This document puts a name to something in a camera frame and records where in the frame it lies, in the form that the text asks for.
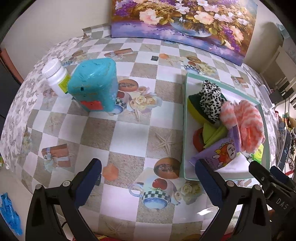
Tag black white leopard scrunchie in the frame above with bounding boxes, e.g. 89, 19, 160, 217
198, 80, 226, 124

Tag black power adapter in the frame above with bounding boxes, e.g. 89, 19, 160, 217
269, 89, 286, 105

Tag lime green cloth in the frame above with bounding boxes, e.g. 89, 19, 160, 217
202, 123, 228, 149

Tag floral painting canvas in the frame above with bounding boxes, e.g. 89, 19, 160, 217
111, 0, 257, 65

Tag pink white fuzzy cloth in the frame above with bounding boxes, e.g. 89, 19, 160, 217
219, 100, 265, 154

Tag green yellow scrub sponge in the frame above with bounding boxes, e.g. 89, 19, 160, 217
187, 94, 214, 125

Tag purple cartoon snack pouch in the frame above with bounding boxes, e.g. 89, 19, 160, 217
189, 125, 241, 171

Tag large green tissue pack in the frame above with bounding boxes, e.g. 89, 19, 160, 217
249, 144, 264, 164

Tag checkered patterned tablecloth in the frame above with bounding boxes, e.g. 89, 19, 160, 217
1, 26, 278, 240

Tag white shelf unit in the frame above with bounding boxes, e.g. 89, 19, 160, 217
260, 22, 296, 93

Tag white tray with teal rim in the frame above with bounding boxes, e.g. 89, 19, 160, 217
180, 73, 270, 181

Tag blue plastic bag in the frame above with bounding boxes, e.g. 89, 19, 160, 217
1, 192, 23, 236

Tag turquoise plastic container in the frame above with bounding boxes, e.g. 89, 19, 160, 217
68, 58, 118, 112

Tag white power strip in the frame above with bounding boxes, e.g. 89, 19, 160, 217
259, 84, 275, 109

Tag white pill bottle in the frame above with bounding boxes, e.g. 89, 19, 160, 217
42, 58, 71, 97

